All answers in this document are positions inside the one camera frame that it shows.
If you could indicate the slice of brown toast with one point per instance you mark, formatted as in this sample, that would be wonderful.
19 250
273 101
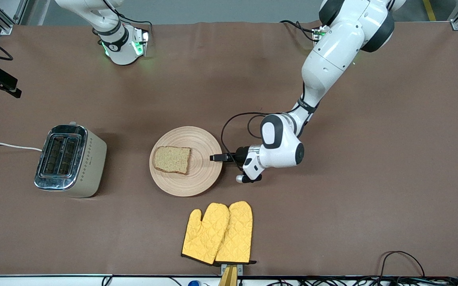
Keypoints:
172 159

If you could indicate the table cover sheet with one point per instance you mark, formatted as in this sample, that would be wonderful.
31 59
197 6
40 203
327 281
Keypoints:
332 206

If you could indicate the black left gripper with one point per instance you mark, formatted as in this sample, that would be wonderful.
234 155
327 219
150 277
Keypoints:
240 154

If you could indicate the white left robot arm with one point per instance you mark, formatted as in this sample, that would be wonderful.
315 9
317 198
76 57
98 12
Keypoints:
332 51

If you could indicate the round wooden plate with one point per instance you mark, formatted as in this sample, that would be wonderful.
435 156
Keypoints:
205 174

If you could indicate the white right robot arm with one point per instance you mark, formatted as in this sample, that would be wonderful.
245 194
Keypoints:
119 43

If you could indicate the small blue object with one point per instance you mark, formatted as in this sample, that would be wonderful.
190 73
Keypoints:
193 283

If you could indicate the chrome and beige toaster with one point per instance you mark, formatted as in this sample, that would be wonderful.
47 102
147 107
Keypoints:
90 167

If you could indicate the yellow quilted oven mitt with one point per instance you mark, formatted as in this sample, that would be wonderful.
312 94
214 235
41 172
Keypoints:
205 234
239 234

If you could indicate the metal bracket with wooden post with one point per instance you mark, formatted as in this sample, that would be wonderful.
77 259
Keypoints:
229 276

